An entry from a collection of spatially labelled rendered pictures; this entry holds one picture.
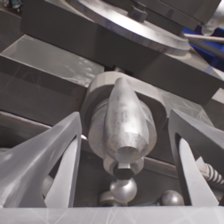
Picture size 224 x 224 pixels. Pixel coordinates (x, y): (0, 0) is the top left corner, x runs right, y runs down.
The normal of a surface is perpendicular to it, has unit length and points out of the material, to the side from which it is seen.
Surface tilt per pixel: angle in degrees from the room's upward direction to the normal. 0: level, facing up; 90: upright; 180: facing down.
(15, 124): 90
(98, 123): 90
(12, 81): 90
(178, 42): 50
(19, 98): 90
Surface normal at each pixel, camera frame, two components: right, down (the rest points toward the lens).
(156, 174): 0.00, 0.58
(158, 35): 0.42, 0.01
